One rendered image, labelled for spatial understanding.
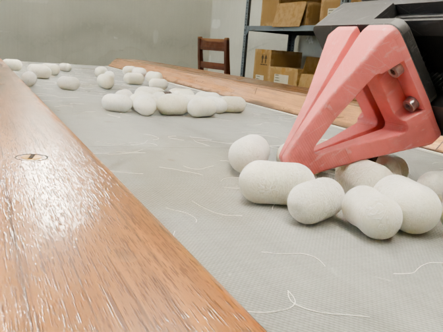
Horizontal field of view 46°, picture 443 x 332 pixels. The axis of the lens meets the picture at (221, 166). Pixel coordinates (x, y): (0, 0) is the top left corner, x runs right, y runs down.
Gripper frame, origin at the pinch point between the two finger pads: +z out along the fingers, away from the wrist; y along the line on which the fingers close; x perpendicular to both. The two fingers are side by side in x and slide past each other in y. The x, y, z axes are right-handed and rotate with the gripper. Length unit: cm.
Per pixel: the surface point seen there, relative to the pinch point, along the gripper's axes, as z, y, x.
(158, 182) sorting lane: 6.0, -3.7, -2.2
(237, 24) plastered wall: -178, -422, 104
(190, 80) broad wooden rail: -16, -69, 14
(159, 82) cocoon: -9, -59, 8
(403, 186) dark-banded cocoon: -1.2, 5.5, 1.1
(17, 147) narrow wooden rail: 9.9, -1.0, -8.6
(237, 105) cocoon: -9.2, -32.1, 8.6
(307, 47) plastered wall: -169, -308, 119
